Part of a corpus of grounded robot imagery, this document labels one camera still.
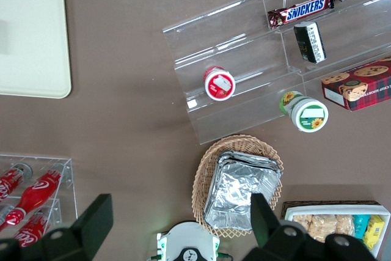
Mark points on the white rectangular snack tray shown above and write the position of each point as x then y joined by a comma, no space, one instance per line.
290,212

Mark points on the red cola bottle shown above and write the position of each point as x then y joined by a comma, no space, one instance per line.
9,181
32,230
36,193

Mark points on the red tartan cookie box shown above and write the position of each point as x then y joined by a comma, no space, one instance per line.
363,86

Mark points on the beige plastic serving tray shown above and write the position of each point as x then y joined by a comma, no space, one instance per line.
33,38

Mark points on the black and white small box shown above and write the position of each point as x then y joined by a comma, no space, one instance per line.
310,42

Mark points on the green sunflower lid cup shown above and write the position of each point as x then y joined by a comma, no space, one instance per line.
308,114

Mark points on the yellow snack packet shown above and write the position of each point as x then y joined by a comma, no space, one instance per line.
374,230

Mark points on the clear acrylic step display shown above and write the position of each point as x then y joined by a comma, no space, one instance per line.
232,44

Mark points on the stack of foil trays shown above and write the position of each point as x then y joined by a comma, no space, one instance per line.
235,187

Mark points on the dark brown tray base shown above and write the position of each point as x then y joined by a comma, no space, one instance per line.
330,203

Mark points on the teal snack packet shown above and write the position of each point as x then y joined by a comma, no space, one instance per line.
362,224

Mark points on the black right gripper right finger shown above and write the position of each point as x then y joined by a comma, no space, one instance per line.
264,218

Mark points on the clear acrylic bottle rack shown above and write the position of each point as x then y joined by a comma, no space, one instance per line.
68,181

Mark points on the oval light wicker basket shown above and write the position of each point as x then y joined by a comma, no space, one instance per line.
201,181

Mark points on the red lid cup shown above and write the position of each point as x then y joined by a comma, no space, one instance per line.
219,85

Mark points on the clear bag of crackers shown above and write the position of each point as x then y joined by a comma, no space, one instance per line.
323,227
345,224
302,224

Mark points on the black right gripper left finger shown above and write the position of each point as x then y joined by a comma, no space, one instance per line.
91,218

